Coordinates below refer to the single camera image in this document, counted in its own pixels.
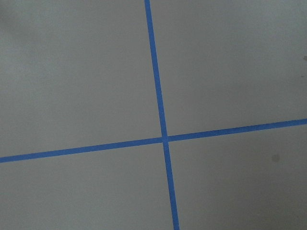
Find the brown paper table cover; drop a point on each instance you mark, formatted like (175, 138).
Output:
(74, 73)

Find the blue tape grid lines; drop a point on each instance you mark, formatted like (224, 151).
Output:
(127, 185)

